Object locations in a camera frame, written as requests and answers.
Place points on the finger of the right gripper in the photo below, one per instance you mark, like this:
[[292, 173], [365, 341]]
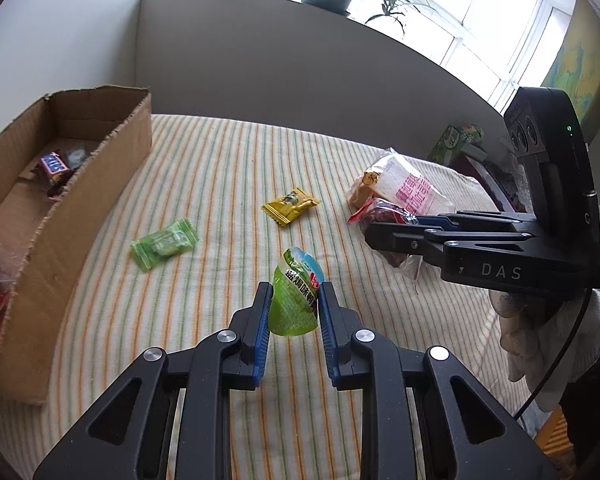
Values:
[[405, 242], [430, 220]]

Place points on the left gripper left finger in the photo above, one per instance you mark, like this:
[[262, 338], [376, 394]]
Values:
[[165, 402]]

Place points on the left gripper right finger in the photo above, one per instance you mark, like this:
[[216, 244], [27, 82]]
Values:
[[427, 398]]

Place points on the red dates snack bag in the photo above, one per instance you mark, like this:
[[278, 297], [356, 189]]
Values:
[[378, 209]]

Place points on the green jelly cup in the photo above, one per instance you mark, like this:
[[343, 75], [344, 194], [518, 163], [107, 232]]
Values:
[[296, 281]]

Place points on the dark green candy packet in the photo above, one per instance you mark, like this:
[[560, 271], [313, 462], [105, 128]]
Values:
[[75, 157]]

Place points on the right white gloved hand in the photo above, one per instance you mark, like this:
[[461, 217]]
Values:
[[532, 345]]

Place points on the bagged sliced bread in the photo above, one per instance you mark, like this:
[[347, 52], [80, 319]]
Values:
[[394, 178]]

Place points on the green tissue box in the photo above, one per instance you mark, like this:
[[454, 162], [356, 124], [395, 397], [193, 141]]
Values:
[[452, 141]]

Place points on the yellow candy packet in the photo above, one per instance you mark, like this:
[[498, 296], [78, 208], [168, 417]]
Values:
[[287, 209]]

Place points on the light green candy packet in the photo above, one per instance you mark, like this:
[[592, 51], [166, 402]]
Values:
[[157, 247]]

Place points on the striped tablecloth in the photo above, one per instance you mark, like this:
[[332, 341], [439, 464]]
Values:
[[218, 173]]

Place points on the cardboard box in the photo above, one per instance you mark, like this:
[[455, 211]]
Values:
[[52, 236]]

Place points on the brown Snickers bar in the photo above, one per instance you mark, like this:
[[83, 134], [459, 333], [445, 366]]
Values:
[[54, 171]]

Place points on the black camera box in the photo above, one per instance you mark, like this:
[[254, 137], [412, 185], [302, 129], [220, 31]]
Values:
[[548, 143]]

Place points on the wall map poster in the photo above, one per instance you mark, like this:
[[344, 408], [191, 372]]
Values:
[[576, 68]]

